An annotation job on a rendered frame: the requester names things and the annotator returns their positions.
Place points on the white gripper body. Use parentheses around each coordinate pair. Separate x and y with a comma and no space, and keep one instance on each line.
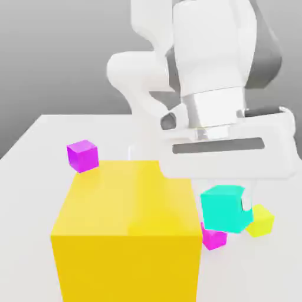
(224,164)

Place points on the small lime yellow cube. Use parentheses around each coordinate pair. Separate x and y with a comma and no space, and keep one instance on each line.
(262,223)

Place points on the small purple cube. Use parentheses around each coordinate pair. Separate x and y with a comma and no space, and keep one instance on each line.
(82,155)

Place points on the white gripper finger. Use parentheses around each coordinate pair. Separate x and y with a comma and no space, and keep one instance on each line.
(248,199)

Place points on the large yellow box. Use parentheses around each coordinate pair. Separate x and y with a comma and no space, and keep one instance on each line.
(127,231)

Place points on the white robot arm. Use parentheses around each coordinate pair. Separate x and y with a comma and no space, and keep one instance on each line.
(212,52)

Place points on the small magenta cube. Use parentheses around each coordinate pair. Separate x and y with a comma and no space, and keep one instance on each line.
(214,239)

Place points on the small cyan cube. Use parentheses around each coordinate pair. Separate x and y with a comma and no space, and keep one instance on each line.
(221,210)

